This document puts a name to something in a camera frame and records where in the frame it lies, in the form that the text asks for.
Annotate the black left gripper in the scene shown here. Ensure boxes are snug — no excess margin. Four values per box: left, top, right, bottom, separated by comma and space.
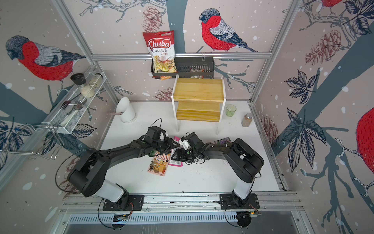
152, 136, 181, 155

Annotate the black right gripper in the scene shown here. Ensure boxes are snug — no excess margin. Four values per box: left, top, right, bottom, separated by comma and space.
169, 149, 197, 163

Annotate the orange shop seed bag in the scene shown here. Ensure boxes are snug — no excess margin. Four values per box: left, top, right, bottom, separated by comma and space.
147, 154, 171, 176

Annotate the pink flower seed bag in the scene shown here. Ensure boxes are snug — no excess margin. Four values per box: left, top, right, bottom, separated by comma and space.
169, 136, 183, 167

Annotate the purple flower seed bag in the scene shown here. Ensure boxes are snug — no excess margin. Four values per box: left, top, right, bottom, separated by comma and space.
214, 137, 231, 145

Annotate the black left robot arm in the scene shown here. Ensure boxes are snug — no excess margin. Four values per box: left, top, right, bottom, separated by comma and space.
68, 126, 180, 203

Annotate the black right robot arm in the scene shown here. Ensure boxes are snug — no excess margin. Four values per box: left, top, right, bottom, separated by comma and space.
171, 133, 265, 206

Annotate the wooden two-tier shelf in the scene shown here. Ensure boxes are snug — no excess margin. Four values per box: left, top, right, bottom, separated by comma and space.
171, 75, 227, 134

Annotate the red Chuba chips bag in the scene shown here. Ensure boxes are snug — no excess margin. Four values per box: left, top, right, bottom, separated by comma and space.
143, 31, 177, 73

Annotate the white utensil holder cup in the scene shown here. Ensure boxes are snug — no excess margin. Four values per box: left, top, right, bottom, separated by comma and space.
116, 97, 137, 123

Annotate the green glass cup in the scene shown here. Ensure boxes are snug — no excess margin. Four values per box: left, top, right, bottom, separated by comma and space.
226, 104, 237, 118

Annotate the brown spice jar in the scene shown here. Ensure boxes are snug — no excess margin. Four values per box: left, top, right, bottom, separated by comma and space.
241, 113, 253, 127

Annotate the snack packet in basket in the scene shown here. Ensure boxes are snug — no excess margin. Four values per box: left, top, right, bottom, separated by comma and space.
191, 68, 204, 79

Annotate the metal spoon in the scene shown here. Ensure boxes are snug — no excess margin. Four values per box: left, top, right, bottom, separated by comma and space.
67, 100, 87, 116

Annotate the metal fork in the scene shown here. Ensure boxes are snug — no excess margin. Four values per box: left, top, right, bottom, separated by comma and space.
60, 94, 81, 110

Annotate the black lid shaker jar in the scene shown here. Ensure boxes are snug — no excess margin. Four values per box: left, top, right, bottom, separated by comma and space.
70, 73, 95, 98

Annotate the black wall basket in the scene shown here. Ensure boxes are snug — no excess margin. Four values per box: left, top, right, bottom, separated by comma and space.
151, 57, 214, 79

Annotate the white wire wall rack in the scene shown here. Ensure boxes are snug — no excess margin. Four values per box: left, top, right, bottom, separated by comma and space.
41, 71, 107, 134

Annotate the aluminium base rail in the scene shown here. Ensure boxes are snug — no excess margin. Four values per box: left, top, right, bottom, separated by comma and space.
57, 192, 304, 227

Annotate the chrome wire hook rack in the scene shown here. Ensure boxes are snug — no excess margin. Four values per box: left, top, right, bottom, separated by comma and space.
1, 124, 64, 164

